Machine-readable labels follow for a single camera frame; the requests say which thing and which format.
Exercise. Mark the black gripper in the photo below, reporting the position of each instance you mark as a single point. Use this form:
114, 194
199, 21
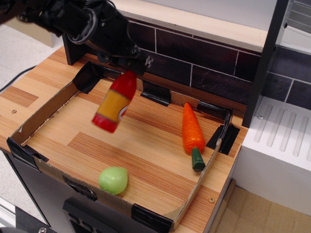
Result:
113, 43

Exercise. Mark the red yellow hot sauce bottle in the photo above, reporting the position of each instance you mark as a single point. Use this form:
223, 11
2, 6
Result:
116, 102

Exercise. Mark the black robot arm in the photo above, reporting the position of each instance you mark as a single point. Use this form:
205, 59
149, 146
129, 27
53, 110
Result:
94, 23

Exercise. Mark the cardboard fence with black tape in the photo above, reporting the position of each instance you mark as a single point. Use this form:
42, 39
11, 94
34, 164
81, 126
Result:
59, 155

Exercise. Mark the wooden shelf with black posts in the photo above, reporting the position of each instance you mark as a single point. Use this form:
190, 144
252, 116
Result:
225, 32

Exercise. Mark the orange toy carrot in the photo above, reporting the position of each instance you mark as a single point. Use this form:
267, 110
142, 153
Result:
193, 139

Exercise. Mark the green toy pear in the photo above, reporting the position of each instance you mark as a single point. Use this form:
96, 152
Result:
113, 180

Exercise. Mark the white toy sink drainboard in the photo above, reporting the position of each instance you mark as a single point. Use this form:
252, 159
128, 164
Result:
275, 158

